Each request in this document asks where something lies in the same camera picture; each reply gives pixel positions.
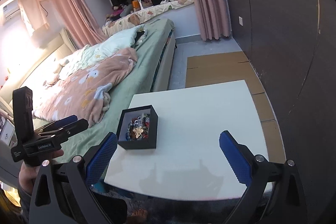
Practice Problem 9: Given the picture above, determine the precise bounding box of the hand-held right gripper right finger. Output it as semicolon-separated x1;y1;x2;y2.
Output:
219;130;309;224

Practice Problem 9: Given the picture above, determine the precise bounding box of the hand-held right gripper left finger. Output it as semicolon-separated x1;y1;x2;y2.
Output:
29;132;124;224

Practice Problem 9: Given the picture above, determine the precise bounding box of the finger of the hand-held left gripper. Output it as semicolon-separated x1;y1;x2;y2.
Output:
52;119;89;137
39;115;78;132

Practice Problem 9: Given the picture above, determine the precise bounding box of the black jewelry box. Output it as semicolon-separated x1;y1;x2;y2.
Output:
116;105;159;150

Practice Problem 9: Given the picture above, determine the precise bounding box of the person's left forearm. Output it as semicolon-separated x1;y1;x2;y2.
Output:
18;186;36;224

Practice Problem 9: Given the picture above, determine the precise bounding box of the person's left hand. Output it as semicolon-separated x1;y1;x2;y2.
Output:
18;149;65;195

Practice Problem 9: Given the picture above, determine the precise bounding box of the white framed picture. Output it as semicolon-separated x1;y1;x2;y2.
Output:
0;119;15;147

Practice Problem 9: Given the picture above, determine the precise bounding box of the pink floral blanket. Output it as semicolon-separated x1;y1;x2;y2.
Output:
33;48;138;127

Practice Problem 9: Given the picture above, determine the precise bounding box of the brown cardboard sheet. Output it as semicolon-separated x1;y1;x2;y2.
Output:
251;93;276;122
185;51;265;88
260;120;286;164

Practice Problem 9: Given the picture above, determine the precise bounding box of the person's leg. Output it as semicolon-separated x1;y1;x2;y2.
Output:
89;190;128;224

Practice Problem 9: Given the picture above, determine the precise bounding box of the beige headboard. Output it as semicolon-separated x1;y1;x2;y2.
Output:
0;27;76;109

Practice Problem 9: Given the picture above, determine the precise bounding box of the person's foot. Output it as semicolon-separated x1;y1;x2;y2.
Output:
127;209;149;223

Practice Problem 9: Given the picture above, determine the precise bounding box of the bed with green sheet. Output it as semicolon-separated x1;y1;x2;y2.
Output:
34;18;175;164

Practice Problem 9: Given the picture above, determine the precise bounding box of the light green quilt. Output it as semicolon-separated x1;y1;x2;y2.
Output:
56;25;146;75

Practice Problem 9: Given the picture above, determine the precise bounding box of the white air conditioner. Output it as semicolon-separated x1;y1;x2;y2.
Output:
0;0;21;25

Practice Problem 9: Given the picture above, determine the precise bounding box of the beige hanging towel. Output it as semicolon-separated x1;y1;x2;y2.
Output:
17;0;49;30

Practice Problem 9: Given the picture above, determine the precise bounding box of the pile of plush toys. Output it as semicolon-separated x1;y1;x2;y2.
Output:
106;4;132;21

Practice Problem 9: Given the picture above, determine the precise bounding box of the cream printed quilt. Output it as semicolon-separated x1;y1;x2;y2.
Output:
102;0;196;35

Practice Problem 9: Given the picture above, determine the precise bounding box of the white window seat platform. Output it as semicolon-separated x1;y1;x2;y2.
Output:
168;2;202;39

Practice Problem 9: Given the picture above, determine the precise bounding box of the grey bed frame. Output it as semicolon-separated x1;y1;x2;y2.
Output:
151;35;177;93

